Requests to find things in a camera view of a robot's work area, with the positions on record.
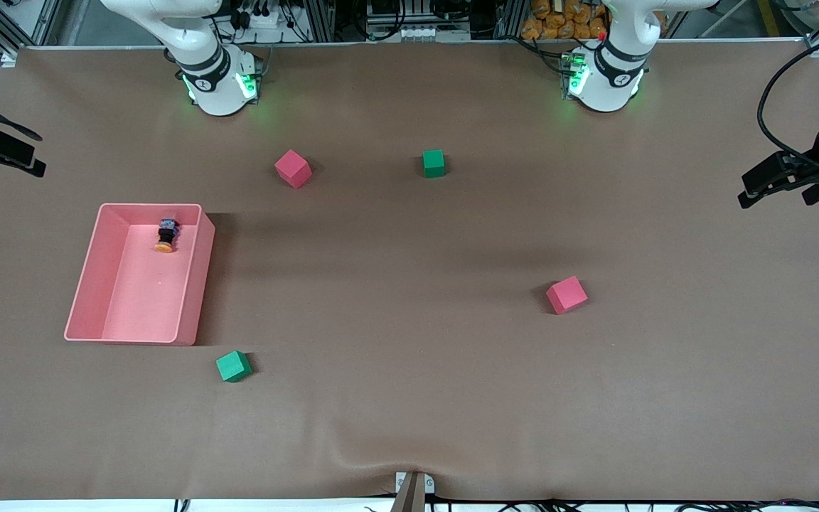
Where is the white power strip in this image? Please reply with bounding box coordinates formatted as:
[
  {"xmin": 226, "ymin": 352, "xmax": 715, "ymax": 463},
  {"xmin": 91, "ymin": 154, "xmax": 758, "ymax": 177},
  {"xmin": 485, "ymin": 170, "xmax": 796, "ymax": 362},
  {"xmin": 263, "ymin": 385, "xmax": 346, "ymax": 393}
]
[{"xmin": 237, "ymin": 6, "xmax": 284, "ymax": 31}]

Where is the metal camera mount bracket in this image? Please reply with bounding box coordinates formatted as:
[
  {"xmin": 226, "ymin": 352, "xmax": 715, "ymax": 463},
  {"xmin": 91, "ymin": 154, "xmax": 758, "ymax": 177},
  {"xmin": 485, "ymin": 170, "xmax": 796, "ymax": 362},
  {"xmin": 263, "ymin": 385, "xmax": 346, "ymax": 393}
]
[{"xmin": 395, "ymin": 471, "xmax": 436, "ymax": 512}]

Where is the pink plastic bin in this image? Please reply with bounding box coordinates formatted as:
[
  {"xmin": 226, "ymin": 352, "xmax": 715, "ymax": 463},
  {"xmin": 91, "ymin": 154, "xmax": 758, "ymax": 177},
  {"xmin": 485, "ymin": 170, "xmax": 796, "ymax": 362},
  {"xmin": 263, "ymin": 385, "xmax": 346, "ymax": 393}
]
[{"xmin": 64, "ymin": 203, "xmax": 216, "ymax": 347}]

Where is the bag of orange objects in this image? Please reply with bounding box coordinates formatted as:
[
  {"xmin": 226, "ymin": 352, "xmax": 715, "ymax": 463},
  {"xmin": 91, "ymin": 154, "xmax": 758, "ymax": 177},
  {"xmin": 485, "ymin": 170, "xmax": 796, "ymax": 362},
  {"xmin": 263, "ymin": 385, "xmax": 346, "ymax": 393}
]
[{"xmin": 521, "ymin": 0, "xmax": 608, "ymax": 41}]

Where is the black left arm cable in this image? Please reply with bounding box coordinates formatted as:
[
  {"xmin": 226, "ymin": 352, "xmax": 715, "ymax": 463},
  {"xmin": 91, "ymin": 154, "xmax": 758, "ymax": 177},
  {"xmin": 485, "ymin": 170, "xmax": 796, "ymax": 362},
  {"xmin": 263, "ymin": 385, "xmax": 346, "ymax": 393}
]
[{"xmin": 757, "ymin": 32, "xmax": 819, "ymax": 175}]

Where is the orange capped black button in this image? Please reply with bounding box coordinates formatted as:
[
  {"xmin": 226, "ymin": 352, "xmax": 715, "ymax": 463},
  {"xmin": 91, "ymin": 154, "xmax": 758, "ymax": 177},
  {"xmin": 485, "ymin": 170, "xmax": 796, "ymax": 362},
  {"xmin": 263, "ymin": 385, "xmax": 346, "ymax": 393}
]
[{"xmin": 154, "ymin": 219, "xmax": 180, "ymax": 255}]

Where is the white terminal block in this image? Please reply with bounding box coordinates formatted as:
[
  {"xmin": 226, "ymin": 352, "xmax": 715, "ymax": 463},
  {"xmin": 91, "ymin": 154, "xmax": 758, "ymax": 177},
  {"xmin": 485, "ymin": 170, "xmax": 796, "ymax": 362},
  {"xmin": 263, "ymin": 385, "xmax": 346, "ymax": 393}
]
[{"xmin": 397, "ymin": 26, "xmax": 453, "ymax": 41}]

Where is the pink foam cube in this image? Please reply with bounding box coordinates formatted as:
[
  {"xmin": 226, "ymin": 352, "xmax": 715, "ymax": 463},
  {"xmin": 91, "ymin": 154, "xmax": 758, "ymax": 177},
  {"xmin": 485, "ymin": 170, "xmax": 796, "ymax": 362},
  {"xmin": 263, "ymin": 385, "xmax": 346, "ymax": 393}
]
[
  {"xmin": 274, "ymin": 149, "xmax": 313, "ymax": 190},
  {"xmin": 545, "ymin": 276, "xmax": 589, "ymax": 315}
]

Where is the brown table cover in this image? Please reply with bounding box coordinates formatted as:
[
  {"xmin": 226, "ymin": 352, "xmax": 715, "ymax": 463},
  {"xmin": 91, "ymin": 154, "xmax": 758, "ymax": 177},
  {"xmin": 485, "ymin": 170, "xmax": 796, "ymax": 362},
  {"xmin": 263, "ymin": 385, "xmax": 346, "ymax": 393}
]
[{"xmin": 0, "ymin": 41, "xmax": 819, "ymax": 502}]

